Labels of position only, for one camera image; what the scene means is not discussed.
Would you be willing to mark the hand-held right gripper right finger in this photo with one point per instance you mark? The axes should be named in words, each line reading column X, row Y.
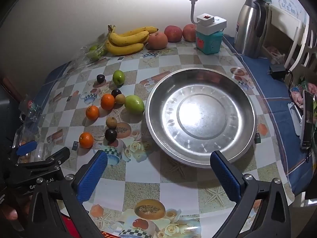
column 225, row 176

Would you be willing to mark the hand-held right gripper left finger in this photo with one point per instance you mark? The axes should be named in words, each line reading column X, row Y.
column 92, row 176

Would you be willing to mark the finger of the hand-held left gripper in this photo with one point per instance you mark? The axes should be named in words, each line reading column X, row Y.
column 26, row 147
column 49, row 159

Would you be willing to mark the orange mandarin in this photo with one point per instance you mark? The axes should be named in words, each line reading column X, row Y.
column 92, row 112
column 86, row 140
column 107, row 101

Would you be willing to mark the dark cherry with stem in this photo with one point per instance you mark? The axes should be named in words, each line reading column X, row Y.
column 110, row 134

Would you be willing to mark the brown longan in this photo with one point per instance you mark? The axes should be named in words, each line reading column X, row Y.
column 111, row 122
column 120, row 99

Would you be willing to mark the round steel basin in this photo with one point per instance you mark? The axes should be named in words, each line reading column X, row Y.
column 198, row 111

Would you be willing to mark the large green jujube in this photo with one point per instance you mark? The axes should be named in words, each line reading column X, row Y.
column 134, row 104

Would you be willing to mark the oval green jujube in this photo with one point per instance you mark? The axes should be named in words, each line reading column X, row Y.
column 118, row 77

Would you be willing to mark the person's left hand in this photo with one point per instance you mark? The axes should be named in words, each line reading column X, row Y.
column 8, row 213

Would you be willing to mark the black appliance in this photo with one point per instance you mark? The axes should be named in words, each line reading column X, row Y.
column 5, row 119

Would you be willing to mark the clear plastic box red label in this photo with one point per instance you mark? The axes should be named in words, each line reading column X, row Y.
column 31, row 106

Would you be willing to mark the red printed packet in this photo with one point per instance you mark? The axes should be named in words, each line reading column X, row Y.
column 69, row 224

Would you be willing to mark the checkered tablecloth blue border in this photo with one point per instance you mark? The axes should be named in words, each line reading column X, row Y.
column 158, row 178

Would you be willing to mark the white phone stand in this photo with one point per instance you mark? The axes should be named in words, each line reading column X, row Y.
column 296, row 122

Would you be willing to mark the black smartphone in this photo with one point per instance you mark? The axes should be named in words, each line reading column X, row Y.
column 308, row 119

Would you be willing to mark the clear plastic bag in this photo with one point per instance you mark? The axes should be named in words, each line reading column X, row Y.
column 81, row 59

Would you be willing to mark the floral pink packet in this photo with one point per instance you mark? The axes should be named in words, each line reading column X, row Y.
column 301, row 95

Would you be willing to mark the small green jujube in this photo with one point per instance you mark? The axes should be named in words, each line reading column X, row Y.
column 93, row 47
column 95, row 56

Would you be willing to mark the black charger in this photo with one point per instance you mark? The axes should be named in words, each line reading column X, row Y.
column 277, row 70

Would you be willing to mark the bunch of yellow bananas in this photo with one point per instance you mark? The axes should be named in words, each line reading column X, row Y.
column 123, row 39

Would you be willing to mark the red apple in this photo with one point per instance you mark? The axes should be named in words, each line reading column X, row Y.
column 172, row 33
column 190, row 33

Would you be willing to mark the pale orange peach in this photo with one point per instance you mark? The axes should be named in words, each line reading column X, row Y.
column 156, row 41

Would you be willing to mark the steel thermos jug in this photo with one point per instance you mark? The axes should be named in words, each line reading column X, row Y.
column 247, row 24

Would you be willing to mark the white switched socket adapter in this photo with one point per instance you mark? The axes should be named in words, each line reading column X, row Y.
column 211, row 23

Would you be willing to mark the pale blue printed album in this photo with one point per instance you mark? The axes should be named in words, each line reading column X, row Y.
column 289, row 5

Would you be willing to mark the brown wooden rail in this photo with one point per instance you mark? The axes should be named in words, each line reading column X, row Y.
column 7, row 85

